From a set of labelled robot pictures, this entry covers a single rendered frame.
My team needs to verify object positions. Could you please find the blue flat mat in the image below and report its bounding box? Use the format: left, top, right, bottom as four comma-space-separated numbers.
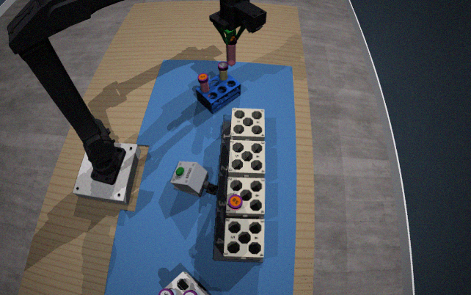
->
104, 59, 296, 295

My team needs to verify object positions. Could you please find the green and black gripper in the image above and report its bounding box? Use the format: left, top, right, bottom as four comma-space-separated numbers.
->
209, 0, 246, 45

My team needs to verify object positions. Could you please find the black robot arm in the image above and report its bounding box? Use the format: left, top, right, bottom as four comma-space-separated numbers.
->
7, 0, 267, 185

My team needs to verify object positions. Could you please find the grey button housing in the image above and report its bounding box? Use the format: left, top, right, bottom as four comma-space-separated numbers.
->
170, 161, 218, 197

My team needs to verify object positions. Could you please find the blue tube rack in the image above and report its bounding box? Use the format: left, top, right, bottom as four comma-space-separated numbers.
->
196, 73, 241, 114

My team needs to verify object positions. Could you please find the white bucket adapter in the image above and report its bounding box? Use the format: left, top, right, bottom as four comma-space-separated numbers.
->
230, 108, 265, 141
224, 218, 265, 260
226, 177, 265, 219
228, 140, 265, 178

